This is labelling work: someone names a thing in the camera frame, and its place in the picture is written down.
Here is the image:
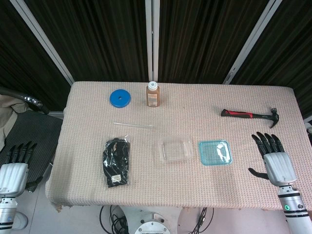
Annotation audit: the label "black gloves in plastic bag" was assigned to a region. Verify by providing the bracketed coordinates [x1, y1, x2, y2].
[101, 134, 133, 189]

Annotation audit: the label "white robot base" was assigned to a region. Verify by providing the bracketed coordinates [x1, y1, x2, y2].
[111, 205, 193, 234]

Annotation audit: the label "pink waffle tablecloth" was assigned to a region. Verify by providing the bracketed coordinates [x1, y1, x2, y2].
[45, 81, 312, 213]

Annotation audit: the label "blue round disc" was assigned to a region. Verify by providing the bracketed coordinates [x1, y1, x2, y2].
[109, 89, 132, 107]

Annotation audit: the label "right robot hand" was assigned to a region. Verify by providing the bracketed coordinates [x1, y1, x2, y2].
[248, 132, 298, 188]

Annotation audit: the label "teal container lid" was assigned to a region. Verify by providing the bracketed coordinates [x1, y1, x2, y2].
[197, 139, 233, 167]

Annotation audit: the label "beige jacket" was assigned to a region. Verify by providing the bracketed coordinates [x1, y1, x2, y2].
[0, 94, 27, 149]

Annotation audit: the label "black cables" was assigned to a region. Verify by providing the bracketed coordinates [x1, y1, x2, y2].
[99, 205, 132, 234]

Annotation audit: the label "black and red claw hammer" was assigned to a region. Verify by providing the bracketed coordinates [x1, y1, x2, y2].
[220, 107, 281, 129]

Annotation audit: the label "brown bottle with white cap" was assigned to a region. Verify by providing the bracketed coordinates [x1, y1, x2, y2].
[146, 81, 159, 107]

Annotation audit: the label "black office chair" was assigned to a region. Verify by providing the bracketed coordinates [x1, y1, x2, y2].
[0, 86, 64, 186]

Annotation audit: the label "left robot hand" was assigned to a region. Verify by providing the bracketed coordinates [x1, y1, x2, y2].
[0, 142, 44, 197]

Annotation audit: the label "clear glass rod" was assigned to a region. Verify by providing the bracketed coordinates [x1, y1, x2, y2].
[113, 121, 155, 129]

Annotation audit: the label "clear plastic container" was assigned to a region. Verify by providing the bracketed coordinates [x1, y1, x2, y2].
[157, 135, 194, 163]

